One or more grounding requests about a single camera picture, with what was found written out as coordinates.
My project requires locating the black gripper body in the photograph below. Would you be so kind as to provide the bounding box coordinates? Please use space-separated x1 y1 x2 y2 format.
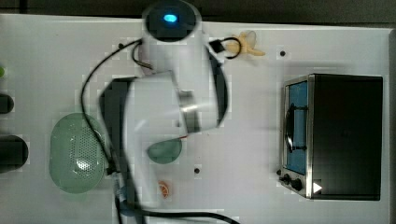
99 77 134 173

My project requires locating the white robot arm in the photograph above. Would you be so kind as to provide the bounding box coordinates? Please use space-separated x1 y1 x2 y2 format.
99 0 219 208

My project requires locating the green oval strainer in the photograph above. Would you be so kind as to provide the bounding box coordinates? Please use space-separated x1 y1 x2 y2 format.
49 113 105 194

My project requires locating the small green bowl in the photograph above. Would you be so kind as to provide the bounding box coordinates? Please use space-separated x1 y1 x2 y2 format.
148 138 182 164

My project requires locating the orange slice toy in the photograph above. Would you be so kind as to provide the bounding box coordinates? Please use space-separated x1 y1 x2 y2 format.
158 181 170 198

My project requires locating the small black cup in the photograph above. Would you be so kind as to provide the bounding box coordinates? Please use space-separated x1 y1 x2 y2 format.
0 93 14 114

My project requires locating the large black utensil holder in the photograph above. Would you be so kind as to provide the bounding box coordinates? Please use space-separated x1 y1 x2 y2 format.
0 135 29 174

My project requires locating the green toy vegetable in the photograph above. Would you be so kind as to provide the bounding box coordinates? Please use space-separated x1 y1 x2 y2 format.
0 67 5 77

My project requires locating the peeled toy banana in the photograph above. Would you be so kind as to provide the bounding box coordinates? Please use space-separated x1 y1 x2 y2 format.
226 31 265 56

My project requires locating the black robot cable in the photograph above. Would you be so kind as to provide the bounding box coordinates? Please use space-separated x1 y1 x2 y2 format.
79 36 243 224

